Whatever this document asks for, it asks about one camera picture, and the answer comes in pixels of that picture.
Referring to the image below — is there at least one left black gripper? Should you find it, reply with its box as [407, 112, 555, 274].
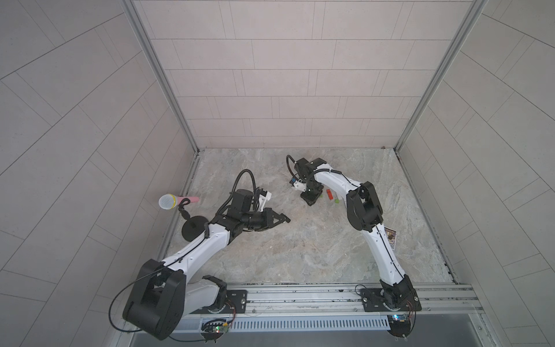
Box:
[238, 208, 285, 231]

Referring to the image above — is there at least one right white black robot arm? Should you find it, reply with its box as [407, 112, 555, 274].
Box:
[286, 155, 421, 312]

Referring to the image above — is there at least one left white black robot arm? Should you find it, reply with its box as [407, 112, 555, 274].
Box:
[122, 183, 291, 341]

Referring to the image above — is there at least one playing card box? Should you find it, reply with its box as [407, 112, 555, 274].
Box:
[384, 227, 397, 250]

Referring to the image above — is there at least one white ventilation grille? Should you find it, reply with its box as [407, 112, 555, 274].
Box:
[173, 315, 391, 334]

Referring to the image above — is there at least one pink yellow toy microphone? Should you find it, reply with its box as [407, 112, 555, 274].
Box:
[158, 194, 199, 211]

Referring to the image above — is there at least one left circuit board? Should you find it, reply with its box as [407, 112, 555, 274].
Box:
[200, 318, 231, 341]

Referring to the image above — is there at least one circuit board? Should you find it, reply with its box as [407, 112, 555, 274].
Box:
[387, 314, 413, 339]
[200, 318, 231, 341]

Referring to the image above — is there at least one right circuit board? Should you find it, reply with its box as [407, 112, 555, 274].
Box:
[387, 314, 413, 339]

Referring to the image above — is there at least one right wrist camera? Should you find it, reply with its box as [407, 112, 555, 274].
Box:
[290, 176, 306, 192]

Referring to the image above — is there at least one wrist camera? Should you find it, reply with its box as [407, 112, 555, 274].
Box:
[290, 176, 306, 192]
[257, 188, 272, 212]

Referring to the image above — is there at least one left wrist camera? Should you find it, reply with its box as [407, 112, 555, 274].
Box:
[257, 188, 272, 212]

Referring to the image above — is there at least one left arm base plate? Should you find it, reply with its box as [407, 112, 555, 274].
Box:
[192, 290, 248, 315]

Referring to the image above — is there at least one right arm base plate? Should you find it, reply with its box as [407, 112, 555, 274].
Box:
[356, 288, 422, 314]

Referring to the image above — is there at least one aluminium rail frame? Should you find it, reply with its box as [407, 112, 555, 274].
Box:
[182, 283, 484, 319]

